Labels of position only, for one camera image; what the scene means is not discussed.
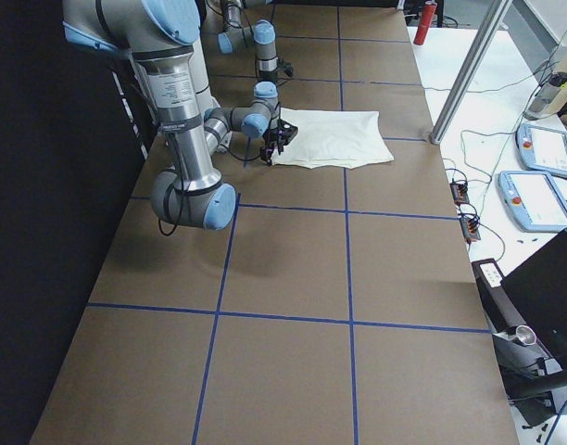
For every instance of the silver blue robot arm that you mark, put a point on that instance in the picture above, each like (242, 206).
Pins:
(162, 41)
(261, 36)

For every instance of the clear water bottle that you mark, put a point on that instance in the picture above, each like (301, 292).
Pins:
(547, 92)

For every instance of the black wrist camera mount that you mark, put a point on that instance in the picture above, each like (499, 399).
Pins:
(285, 68)
(287, 131)

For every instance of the orange black adapter box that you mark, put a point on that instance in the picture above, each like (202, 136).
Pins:
(470, 228)
(459, 192)

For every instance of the red cylinder bottle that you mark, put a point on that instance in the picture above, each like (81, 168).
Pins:
(428, 12)

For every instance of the cream long sleeve shirt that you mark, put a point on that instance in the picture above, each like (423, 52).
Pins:
(347, 139)

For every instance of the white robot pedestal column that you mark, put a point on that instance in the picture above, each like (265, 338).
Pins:
(199, 75)

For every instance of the far teach pendant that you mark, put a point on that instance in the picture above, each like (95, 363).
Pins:
(542, 149)

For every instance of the silver metal cup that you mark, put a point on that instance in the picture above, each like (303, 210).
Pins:
(522, 335)

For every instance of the near teach pendant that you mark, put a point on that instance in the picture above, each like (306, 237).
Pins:
(533, 200)

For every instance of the black box with white label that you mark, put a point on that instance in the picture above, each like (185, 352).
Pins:
(498, 307)

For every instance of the far orange black adapter box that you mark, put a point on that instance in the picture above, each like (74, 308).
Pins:
(459, 192)

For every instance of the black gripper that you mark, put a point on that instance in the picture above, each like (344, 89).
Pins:
(272, 143)
(267, 75)

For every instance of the teach pendant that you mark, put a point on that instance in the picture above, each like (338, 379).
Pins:
(542, 149)
(533, 200)

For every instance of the near orange black adapter box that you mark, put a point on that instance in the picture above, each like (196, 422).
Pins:
(470, 228)

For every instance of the black monitor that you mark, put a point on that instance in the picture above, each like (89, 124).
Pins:
(538, 290)

